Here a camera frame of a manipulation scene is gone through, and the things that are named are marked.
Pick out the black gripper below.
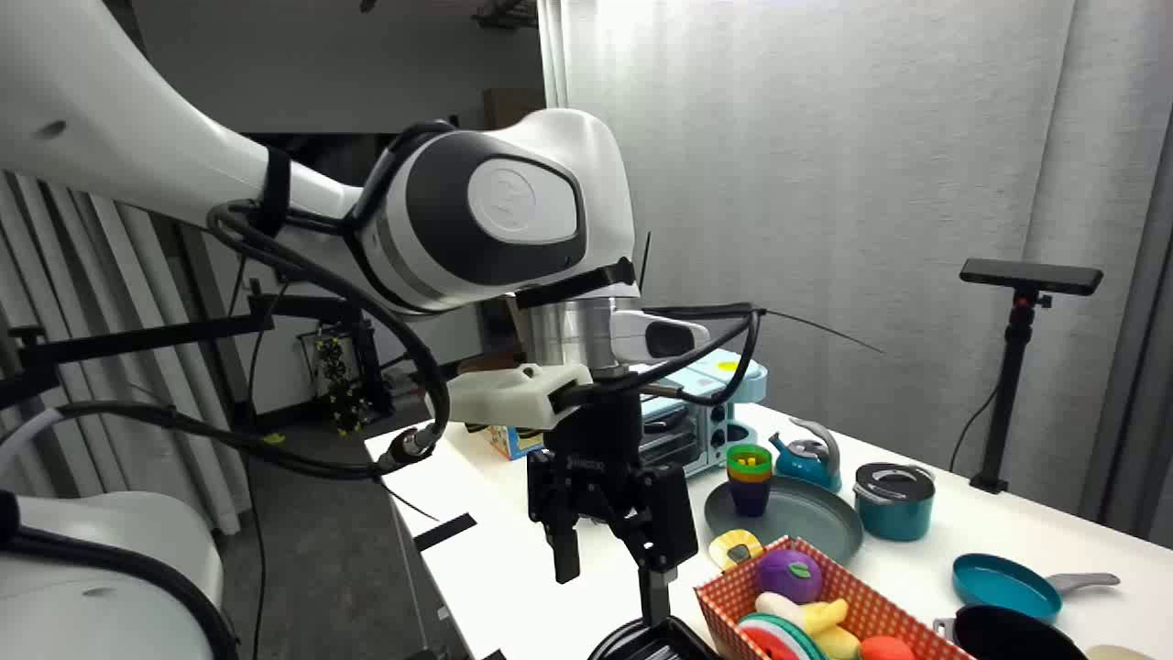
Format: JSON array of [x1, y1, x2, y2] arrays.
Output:
[[525, 414, 703, 627]]

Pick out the purple plush toy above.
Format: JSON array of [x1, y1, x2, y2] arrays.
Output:
[[751, 543, 829, 609]]

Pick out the red plush toy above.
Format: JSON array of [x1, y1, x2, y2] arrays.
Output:
[[859, 630, 918, 660]]

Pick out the red checkered basket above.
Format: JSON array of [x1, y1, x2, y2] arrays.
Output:
[[690, 531, 982, 660]]

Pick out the green red round plush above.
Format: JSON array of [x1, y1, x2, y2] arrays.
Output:
[[738, 611, 829, 660]]

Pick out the yellow plush toy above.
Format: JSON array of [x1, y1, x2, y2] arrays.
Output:
[[751, 587, 866, 660]]

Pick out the purple toy cup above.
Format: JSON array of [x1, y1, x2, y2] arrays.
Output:
[[724, 471, 777, 519]]

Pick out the green toy cup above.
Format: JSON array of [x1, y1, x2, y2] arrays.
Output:
[[720, 440, 777, 487]]

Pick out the grey blue plate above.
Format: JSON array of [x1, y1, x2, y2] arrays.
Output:
[[698, 470, 867, 569]]

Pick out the teal toy kettle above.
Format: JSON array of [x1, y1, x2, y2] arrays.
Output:
[[771, 414, 848, 493]]

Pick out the teal toy pot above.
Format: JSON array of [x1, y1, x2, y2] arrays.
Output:
[[850, 459, 937, 545]]

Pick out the grey power outlet box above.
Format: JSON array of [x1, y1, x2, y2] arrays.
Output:
[[296, 322, 355, 404]]

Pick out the teal toy pan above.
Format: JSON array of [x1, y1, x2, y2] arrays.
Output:
[[948, 550, 1125, 627]]

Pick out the black toy pan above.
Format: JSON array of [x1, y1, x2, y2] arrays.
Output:
[[932, 600, 1093, 660]]

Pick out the black tripod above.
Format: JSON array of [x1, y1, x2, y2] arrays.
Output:
[[966, 286, 1054, 497]]

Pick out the grey curtain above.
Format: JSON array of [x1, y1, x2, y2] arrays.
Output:
[[530, 0, 1173, 550]]

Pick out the yellow ring toy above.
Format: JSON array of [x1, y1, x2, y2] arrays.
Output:
[[703, 523, 771, 575]]

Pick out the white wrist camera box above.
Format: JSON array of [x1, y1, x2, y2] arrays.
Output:
[[444, 359, 596, 437]]

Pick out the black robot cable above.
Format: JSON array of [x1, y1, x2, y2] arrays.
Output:
[[0, 199, 459, 485]]

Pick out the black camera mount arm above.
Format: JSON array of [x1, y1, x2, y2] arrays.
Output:
[[0, 283, 394, 424]]

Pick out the black stereo camera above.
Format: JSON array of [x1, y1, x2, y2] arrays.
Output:
[[955, 251, 1105, 301]]

